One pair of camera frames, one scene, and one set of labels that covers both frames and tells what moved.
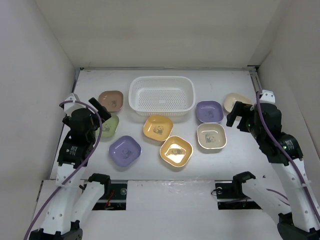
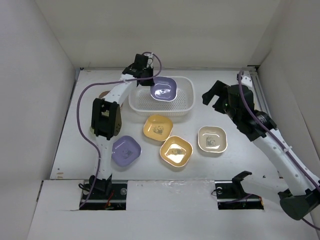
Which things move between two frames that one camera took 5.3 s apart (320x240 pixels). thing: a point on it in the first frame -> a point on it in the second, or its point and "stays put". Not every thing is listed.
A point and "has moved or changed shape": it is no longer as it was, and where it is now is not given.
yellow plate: (177, 151) stays put
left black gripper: (103, 113) -> (149, 83)
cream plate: (211, 136) has moved or changed shape
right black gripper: (242, 109) -> (219, 88)
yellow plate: (157, 128) stays put
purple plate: (124, 151) stays put
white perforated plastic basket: (162, 95) stays put
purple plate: (210, 111) -> (164, 89)
